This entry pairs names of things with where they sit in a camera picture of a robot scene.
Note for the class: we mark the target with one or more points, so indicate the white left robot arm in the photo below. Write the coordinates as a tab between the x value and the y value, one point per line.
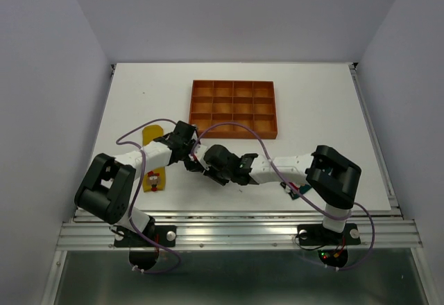
112	183

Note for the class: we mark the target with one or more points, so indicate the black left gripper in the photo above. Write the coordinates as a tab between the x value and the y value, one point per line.
191	143

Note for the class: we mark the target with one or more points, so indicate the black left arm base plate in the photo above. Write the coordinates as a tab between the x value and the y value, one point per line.
164	235

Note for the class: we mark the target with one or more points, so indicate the orange compartment tray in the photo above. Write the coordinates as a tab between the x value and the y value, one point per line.
232	105

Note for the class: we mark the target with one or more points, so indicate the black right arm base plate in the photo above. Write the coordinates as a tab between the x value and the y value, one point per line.
316	235

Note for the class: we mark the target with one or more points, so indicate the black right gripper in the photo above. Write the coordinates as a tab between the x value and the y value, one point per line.
209	170

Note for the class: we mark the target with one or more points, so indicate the aluminium mounting rail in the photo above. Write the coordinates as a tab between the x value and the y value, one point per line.
239	230

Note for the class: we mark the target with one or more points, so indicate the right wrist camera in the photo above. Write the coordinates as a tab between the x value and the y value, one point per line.
198	153

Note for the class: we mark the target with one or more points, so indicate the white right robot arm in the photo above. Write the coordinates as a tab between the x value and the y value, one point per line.
334	177

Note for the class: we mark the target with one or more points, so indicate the dark green sock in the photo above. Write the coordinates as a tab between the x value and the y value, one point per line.
294	188

